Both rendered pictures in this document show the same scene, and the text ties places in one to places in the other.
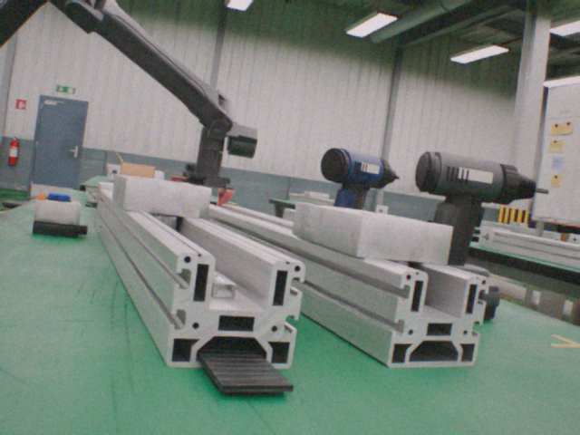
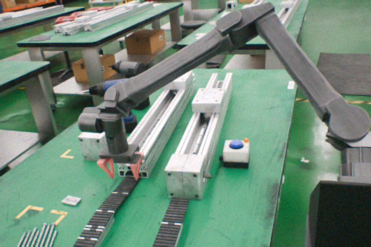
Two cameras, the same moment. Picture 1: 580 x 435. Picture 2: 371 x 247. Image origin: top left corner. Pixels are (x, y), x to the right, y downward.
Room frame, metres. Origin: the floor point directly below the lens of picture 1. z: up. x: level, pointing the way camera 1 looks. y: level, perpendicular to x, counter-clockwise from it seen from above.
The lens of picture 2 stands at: (1.85, 0.90, 1.41)
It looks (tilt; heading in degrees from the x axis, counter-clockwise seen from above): 26 degrees down; 219
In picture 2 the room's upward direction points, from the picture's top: 6 degrees counter-clockwise
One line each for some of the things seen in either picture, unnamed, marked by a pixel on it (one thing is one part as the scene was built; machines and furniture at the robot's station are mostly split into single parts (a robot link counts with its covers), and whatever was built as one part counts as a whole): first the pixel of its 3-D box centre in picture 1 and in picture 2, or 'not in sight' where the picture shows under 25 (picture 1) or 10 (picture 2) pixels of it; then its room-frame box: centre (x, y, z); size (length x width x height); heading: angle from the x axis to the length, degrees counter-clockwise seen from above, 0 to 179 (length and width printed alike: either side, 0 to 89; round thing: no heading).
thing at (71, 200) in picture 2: not in sight; (71, 200); (1.41, 0.10, 0.78); 0.05 x 0.03 x 0.01; 102
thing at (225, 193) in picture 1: (214, 198); (114, 164); (1.29, 0.18, 0.87); 0.07 x 0.07 x 0.09; 23
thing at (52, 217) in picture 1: (62, 217); (233, 153); (0.99, 0.41, 0.81); 0.10 x 0.08 x 0.06; 113
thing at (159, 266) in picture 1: (151, 238); (210, 114); (0.78, 0.19, 0.82); 0.80 x 0.10 x 0.09; 23
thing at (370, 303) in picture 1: (276, 251); (165, 113); (0.86, 0.01, 0.82); 0.80 x 0.10 x 0.09; 23
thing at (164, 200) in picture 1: (156, 204); (209, 102); (0.78, 0.19, 0.87); 0.16 x 0.11 x 0.07; 23
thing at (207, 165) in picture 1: (207, 166); (117, 144); (1.28, 0.20, 0.94); 0.10 x 0.07 x 0.07; 113
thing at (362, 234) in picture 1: (364, 243); (178, 82); (0.63, -0.09, 0.87); 0.16 x 0.11 x 0.07; 23
